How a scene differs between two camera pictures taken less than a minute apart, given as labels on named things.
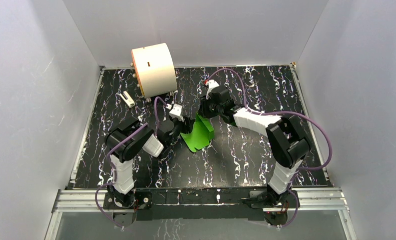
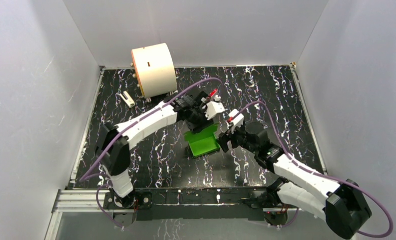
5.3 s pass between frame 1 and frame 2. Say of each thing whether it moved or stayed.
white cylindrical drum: stayed
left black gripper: moved
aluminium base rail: stayed
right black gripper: moved
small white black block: stayed
